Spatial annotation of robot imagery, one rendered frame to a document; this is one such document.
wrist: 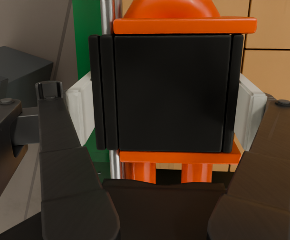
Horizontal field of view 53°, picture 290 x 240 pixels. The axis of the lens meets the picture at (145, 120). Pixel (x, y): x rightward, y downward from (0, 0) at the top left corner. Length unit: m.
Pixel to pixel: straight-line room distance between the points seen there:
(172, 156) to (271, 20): 0.75
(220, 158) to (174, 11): 0.09
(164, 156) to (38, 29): 1.37
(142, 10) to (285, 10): 0.76
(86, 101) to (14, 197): 1.81
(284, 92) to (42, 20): 1.09
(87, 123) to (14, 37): 1.43
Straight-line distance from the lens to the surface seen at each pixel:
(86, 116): 0.15
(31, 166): 1.78
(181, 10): 0.17
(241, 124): 0.16
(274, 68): 0.92
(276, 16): 0.90
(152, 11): 0.17
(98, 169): 1.11
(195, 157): 0.18
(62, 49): 1.49
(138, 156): 0.18
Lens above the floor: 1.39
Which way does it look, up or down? 69 degrees down
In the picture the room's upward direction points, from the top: 170 degrees counter-clockwise
